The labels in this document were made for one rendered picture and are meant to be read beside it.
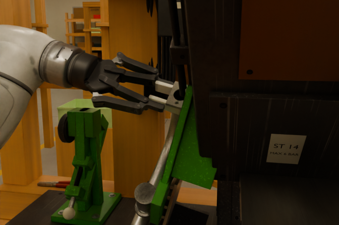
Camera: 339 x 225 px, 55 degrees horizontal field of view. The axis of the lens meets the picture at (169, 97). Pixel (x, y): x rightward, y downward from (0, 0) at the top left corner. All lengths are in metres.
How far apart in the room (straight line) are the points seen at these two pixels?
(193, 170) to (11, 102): 0.36
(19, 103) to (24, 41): 0.12
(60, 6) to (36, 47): 11.02
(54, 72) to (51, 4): 11.19
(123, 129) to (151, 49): 0.25
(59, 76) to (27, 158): 0.52
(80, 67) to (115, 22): 0.30
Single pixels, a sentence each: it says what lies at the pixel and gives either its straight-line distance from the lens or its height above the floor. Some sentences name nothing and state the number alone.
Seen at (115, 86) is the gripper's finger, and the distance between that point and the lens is 0.64.
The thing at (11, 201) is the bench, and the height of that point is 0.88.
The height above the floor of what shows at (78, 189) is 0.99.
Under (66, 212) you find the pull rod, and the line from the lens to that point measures 0.82.
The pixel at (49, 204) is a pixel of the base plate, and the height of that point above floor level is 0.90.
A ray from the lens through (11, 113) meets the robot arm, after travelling 0.68.
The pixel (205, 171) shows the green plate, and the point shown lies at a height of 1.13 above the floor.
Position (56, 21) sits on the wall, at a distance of 11.75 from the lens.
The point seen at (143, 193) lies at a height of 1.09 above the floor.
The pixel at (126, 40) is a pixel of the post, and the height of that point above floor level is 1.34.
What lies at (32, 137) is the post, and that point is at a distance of 1.15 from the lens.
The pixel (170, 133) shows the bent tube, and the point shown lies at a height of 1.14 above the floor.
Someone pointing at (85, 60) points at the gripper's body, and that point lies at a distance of 0.66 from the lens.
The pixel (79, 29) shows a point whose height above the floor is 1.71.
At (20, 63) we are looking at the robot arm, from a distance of 0.69.
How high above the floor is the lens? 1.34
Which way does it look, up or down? 10 degrees down
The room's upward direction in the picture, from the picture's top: straight up
